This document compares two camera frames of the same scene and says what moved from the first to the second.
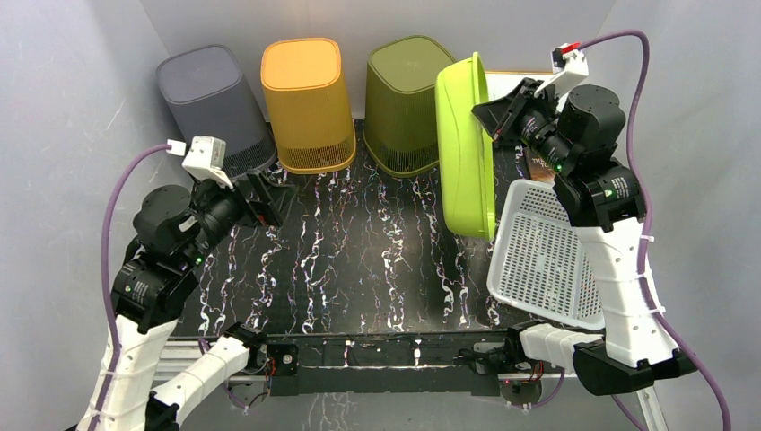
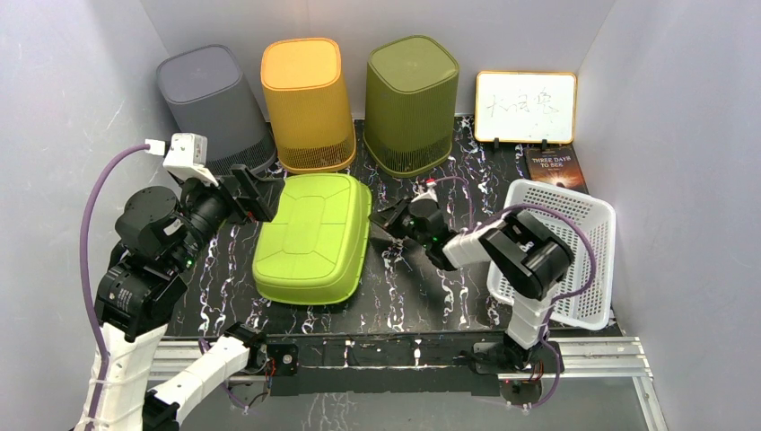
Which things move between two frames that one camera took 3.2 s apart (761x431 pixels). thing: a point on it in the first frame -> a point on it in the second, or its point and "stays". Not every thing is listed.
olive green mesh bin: x=400 y=125 stays
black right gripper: x=501 y=117 -> x=388 y=218
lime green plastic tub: x=467 y=151 -> x=314 y=249
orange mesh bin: x=304 y=85 stays
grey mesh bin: x=211 y=98 stays
